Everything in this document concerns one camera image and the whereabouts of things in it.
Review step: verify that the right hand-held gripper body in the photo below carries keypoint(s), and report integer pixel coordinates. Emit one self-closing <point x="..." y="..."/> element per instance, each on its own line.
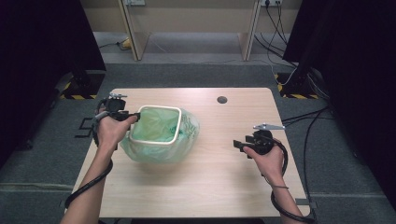
<point x="263" y="141"/>

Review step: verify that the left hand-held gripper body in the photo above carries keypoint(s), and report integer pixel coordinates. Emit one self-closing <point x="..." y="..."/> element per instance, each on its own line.
<point x="113" y="105"/>

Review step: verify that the white trash bin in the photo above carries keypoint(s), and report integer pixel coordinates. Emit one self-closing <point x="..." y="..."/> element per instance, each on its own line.
<point x="154" y="142"/>

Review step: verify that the green plastic bag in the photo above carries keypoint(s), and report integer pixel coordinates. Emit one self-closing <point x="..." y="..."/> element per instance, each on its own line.
<point x="186" y="130"/>

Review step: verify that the person's right hand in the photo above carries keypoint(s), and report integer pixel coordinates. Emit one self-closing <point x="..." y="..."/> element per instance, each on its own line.
<point x="271" y="165"/>

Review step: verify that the person's left hand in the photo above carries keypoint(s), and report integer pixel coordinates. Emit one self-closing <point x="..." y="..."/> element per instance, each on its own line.
<point x="110" y="133"/>

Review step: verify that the black stand with striped base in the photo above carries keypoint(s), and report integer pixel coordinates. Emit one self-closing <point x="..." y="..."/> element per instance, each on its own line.
<point x="84" y="88"/>
<point x="295" y="87"/>

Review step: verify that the grey round table grommet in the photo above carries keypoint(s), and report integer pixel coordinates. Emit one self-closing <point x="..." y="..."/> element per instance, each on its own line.
<point x="222" y="100"/>

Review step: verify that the thin grey wristband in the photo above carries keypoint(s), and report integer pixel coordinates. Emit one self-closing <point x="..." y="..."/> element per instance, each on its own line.
<point x="280" y="187"/>

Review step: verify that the small yellow object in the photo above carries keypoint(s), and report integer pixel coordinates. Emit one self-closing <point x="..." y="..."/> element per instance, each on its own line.
<point x="126" y="43"/>

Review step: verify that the grey tape strip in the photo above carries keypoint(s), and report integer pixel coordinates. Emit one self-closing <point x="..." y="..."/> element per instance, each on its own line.
<point x="306" y="202"/>

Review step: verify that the black curtain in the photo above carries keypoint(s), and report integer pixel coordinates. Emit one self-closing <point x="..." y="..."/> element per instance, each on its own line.
<point x="358" y="77"/>
<point x="40" y="62"/>

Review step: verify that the long wooden desk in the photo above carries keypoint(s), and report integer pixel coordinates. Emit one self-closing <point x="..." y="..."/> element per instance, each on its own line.
<point x="193" y="18"/>

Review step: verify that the white wall socket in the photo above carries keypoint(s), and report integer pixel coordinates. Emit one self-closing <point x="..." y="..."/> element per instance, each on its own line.
<point x="271" y="2"/>
<point x="134" y="2"/>

